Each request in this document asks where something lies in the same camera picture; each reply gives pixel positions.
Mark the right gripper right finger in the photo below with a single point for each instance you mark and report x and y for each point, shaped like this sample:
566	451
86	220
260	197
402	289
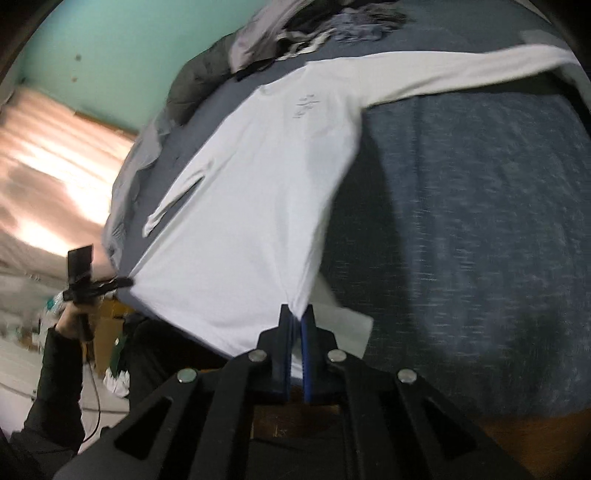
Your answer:
396	426

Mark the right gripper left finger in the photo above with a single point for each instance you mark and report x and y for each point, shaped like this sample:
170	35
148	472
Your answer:
197	424

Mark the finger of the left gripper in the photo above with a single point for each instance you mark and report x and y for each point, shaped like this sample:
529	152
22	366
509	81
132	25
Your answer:
118	283

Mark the person's dark-sleeved left forearm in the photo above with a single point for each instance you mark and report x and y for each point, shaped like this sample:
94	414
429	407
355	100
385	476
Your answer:
53	431

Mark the person's left hand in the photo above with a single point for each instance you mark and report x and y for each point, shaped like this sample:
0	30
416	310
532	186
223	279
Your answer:
79	321

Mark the pink curtain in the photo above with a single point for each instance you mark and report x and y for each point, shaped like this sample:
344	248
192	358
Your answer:
57	172

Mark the light grey blanket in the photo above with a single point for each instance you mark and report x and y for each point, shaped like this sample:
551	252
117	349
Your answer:
143	153

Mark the dark grey rolled duvet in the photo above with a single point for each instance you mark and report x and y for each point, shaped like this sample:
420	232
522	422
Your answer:
197	79

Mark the grey shirt pile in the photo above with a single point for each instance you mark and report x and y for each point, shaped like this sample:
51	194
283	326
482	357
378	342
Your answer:
257	40

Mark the black and white garment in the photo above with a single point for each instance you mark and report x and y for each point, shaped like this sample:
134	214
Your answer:
291	44

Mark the blue-grey crumpled garment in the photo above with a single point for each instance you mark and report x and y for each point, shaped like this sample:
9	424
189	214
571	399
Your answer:
369	22

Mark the folded grey garment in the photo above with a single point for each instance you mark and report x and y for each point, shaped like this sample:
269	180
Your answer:
572	74

